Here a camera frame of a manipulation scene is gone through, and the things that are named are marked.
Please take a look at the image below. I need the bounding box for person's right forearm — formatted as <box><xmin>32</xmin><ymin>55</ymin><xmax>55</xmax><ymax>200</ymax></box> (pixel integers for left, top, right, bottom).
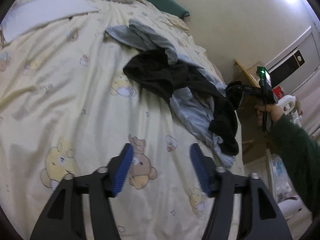
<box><xmin>266</xmin><ymin>114</ymin><xmax>320</xmax><ymax>217</ymax></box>

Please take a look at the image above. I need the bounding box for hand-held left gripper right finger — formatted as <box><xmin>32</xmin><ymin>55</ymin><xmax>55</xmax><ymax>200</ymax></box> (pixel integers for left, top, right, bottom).
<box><xmin>189</xmin><ymin>143</ymin><xmax>293</xmax><ymax>240</ymax></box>

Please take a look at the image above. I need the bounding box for white round object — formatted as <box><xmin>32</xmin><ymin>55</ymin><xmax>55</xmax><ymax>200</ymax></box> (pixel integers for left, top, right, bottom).
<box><xmin>277</xmin><ymin>199</ymin><xmax>304</xmax><ymax>219</ymax></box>

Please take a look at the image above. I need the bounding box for red container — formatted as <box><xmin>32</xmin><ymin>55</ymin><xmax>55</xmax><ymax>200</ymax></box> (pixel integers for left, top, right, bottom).
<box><xmin>272</xmin><ymin>86</ymin><xmax>284</xmax><ymax>101</ymax></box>

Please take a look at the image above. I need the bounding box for white microwave oven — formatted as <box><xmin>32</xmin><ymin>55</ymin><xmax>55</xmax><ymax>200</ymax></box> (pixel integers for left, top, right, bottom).
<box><xmin>265</xmin><ymin>26</ymin><xmax>320</xmax><ymax>90</ymax></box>

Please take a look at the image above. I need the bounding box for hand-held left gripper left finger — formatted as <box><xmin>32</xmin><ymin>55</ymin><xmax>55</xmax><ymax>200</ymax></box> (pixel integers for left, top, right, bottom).
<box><xmin>30</xmin><ymin>143</ymin><xmax>134</xmax><ymax>240</ymax></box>

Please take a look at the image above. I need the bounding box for cream cartoon print duvet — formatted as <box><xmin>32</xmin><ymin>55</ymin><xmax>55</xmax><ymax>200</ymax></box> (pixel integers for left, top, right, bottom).
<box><xmin>0</xmin><ymin>0</ymin><xmax>244</xmax><ymax>240</ymax></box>

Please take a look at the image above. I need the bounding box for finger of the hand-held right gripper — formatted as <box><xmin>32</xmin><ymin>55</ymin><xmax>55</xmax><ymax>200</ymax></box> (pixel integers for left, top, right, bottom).
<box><xmin>237</xmin><ymin>85</ymin><xmax>261</xmax><ymax>98</ymax></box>

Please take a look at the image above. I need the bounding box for black garment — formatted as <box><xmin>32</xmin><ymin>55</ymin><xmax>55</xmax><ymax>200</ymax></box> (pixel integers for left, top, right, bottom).
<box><xmin>124</xmin><ymin>50</ymin><xmax>241</xmax><ymax>156</ymax></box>

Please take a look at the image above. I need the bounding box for pale blue grey garment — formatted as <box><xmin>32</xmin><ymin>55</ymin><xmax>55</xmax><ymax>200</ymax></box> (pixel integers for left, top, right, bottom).
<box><xmin>170</xmin><ymin>66</ymin><xmax>237</xmax><ymax>168</ymax></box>

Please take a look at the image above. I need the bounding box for wooden shelf unit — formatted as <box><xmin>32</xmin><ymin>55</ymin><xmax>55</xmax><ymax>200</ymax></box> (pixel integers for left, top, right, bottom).
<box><xmin>234</xmin><ymin>59</ymin><xmax>273</xmax><ymax>165</ymax></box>

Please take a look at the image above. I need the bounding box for white printed t-shirt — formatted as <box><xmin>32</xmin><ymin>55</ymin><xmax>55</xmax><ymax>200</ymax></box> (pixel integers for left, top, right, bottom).
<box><xmin>1</xmin><ymin>0</ymin><xmax>100</xmax><ymax>42</ymax></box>

